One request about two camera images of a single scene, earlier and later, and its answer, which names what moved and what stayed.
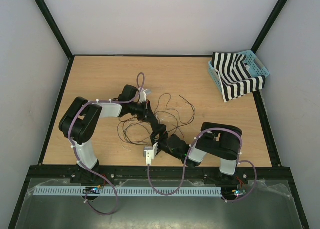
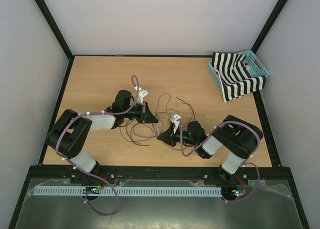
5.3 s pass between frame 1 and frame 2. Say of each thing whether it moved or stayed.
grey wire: moved
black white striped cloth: stayed
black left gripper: stayed
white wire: moved
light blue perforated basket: stayed
